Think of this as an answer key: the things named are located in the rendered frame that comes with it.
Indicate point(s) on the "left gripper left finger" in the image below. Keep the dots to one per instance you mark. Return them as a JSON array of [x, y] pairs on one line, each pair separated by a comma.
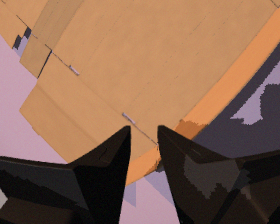
[[94, 190]]

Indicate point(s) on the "brown cardboard blank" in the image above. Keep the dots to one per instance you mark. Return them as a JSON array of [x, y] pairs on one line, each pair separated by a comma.
[[176, 63]]

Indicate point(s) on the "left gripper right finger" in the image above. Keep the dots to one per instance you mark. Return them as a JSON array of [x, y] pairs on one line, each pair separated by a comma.
[[204, 183]]

